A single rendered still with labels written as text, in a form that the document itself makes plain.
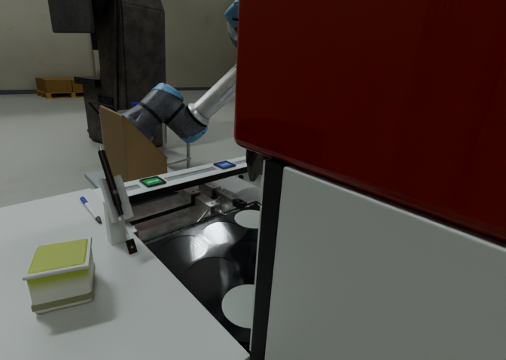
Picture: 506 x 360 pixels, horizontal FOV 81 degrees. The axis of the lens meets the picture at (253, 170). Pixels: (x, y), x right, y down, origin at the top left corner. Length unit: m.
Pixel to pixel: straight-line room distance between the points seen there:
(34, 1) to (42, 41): 1.02
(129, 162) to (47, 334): 0.78
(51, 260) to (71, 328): 0.09
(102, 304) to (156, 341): 0.11
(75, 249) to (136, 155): 0.72
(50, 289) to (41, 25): 10.83
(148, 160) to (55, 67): 10.12
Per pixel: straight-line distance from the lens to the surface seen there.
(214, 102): 1.22
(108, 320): 0.49
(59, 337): 0.49
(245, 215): 0.84
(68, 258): 0.50
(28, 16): 11.19
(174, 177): 0.94
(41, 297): 0.51
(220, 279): 0.63
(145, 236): 0.81
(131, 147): 1.17
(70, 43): 11.34
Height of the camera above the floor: 1.31
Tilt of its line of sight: 20 degrees down
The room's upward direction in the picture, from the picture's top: 4 degrees clockwise
